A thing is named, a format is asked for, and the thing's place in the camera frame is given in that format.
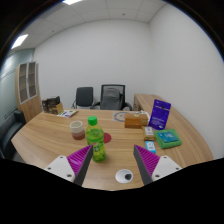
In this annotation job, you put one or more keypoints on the dark cardboard boxes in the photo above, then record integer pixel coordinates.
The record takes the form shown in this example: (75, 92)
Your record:
(52, 104)

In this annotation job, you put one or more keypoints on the purple standing card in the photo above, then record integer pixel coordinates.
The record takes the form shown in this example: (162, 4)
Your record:
(160, 114)

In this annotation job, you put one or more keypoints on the small tan box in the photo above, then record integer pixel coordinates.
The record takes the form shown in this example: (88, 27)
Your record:
(148, 132)

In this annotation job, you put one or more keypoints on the green drink bottle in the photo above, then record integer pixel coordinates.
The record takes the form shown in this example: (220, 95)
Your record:
(95, 138)

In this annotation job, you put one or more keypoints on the black sofa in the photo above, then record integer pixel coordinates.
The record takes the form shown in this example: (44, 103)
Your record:
(9, 131)

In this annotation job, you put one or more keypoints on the black office chair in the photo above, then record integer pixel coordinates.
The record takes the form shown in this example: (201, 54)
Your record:
(83, 96)

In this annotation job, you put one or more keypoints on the green flat box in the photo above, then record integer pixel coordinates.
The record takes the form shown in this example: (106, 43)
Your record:
(168, 138)

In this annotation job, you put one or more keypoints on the wooden side desk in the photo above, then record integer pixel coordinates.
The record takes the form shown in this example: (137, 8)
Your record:
(141, 100)

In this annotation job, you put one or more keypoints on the white and brown ceramic cup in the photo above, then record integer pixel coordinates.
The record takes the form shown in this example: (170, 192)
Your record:
(77, 129)

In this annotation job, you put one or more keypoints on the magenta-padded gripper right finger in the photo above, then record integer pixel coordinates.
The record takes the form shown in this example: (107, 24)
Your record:
(163, 165)

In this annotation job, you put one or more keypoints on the brown wooden box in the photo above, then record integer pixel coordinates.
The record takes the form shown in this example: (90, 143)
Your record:
(136, 121)

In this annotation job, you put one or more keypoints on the small blue box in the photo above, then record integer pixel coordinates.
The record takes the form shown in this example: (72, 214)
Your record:
(150, 146)

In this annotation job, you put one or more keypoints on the rectangular ceiling light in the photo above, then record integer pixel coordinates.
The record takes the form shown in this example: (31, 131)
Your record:
(19, 41)
(71, 1)

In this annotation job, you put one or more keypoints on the round grey disc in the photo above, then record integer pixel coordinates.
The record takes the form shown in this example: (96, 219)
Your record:
(120, 116)

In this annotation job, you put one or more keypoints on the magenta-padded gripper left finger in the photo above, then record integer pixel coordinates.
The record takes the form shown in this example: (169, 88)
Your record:
(63, 166)

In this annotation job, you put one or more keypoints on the white and green leaflet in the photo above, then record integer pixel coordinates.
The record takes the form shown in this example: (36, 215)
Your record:
(67, 113)

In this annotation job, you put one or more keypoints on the grey mesh office chair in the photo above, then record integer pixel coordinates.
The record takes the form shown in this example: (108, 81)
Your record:
(112, 97)

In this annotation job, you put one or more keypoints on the wooden shelf cabinet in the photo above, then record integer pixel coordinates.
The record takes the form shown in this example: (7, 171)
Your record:
(29, 90)

